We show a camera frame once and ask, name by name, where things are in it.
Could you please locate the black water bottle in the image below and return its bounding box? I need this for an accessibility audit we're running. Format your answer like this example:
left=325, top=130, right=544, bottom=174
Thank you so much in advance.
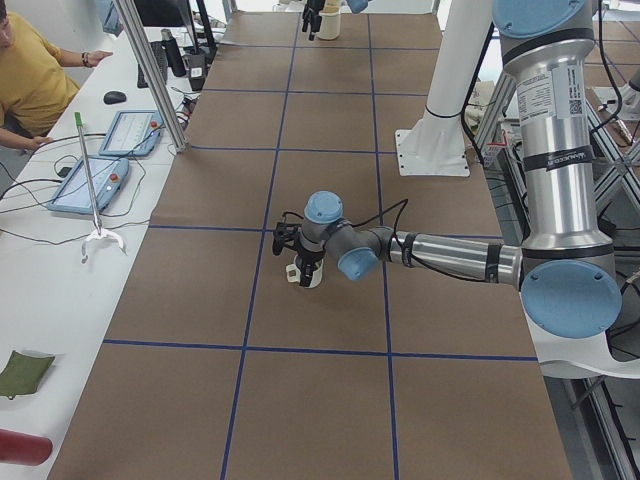
left=161, top=28, right=186, bottom=77

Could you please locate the black keyboard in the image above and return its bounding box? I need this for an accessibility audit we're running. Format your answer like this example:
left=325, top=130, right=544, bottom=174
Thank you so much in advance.
left=136, top=40, right=168, bottom=89

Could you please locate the black box with label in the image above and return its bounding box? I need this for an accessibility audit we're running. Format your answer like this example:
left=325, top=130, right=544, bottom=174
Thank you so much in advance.
left=185, top=54, right=207, bottom=92

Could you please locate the black monitor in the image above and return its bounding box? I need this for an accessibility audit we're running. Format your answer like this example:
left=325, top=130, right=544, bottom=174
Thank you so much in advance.
left=134, top=0, right=192, bottom=27

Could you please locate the aluminium frame post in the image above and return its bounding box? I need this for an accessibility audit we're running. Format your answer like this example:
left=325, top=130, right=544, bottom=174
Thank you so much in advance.
left=113, top=0, right=187, bottom=153

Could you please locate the red cylinder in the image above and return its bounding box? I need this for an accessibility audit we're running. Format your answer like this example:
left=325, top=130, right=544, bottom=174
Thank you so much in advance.
left=0, top=429, right=53, bottom=466

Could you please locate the grabber stick green handle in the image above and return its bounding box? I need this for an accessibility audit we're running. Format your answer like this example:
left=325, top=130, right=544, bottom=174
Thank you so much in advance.
left=74, top=112, right=126, bottom=264

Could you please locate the person in yellow shirt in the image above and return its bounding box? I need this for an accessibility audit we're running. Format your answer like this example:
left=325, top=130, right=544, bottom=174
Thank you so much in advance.
left=1, top=6, right=111, bottom=152

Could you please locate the white mug with handle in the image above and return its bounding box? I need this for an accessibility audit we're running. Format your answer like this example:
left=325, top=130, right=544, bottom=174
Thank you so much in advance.
left=285, top=255, right=323, bottom=289

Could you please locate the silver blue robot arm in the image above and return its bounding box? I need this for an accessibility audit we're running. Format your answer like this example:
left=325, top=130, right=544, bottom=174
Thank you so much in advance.
left=302, top=0, right=369, bottom=41
left=273, top=1, right=622, bottom=339

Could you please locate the green cloth pouch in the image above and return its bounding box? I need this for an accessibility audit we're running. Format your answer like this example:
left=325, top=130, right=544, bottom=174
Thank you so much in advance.
left=1, top=351, right=55, bottom=400

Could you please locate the beige cylindrical cup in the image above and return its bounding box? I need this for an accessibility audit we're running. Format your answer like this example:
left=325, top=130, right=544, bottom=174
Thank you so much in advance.
left=317, top=10, right=341, bottom=41

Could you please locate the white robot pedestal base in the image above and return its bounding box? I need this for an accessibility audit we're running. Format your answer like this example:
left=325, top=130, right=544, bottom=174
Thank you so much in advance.
left=395, top=0, right=493, bottom=177

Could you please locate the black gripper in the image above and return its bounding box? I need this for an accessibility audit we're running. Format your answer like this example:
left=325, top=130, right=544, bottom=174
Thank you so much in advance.
left=302, top=0, right=325, bottom=41
left=294, top=226, right=325, bottom=288

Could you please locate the blue teach pendant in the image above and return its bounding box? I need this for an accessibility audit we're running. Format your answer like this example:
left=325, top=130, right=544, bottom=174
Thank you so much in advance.
left=99, top=110, right=164, bottom=157
left=47, top=156, right=132, bottom=216

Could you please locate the lower blue teach pendant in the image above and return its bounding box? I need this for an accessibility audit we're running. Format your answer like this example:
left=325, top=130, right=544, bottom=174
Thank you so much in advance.
left=47, top=156, right=132, bottom=216

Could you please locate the upper blue teach pendant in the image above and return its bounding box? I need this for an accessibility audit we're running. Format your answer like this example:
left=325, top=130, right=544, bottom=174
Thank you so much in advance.
left=99, top=110, right=164, bottom=157

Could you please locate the black computer mouse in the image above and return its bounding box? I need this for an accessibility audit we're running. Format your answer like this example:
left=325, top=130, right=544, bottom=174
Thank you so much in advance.
left=103, top=90, right=127, bottom=105

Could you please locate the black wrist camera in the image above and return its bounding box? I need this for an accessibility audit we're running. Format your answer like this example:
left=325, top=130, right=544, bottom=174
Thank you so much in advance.
left=272, top=211, right=304, bottom=256

